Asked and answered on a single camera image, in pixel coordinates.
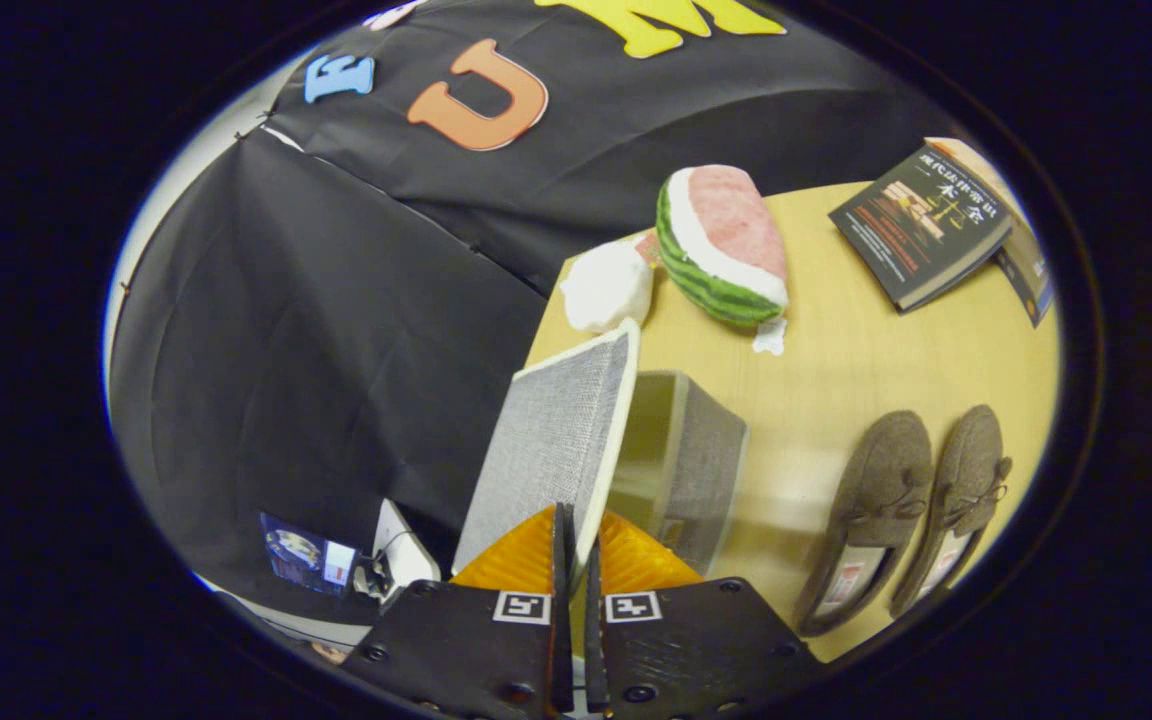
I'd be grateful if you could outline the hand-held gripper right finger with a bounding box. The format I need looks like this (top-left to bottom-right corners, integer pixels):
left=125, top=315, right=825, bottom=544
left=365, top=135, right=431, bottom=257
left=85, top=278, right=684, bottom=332
left=582, top=510, right=829, bottom=719

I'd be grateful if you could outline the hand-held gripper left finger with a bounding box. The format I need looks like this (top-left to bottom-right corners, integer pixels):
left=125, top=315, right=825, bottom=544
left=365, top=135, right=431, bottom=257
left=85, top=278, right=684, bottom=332
left=339, top=502, right=577, bottom=719

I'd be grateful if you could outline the brown felt shoe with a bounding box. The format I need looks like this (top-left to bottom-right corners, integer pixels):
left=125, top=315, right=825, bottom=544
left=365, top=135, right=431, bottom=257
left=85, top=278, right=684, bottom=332
left=794, top=410, right=934, bottom=638
left=889, top=404, right=1014, bottom=619

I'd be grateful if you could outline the white plush toy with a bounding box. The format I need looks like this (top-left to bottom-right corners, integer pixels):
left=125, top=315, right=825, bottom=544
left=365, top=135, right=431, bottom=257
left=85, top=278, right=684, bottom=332
left=559, top=235, right=659, bottom=334

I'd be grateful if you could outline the watermelon slice plush toy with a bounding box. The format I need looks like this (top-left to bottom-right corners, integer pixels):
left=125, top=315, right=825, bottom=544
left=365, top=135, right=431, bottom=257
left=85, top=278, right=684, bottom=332
left=656, top=165, right=790, bottom=356

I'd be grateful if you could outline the black cover book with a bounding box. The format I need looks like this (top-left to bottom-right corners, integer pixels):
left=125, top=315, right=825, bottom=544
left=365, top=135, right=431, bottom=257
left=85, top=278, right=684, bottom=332
left=829, top=145, right=1015, bottom=313

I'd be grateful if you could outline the blue cover book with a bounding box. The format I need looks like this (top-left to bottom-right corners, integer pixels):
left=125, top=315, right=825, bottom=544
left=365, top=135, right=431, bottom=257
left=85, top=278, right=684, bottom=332
left=994, top=222, right=1055, bottom=328

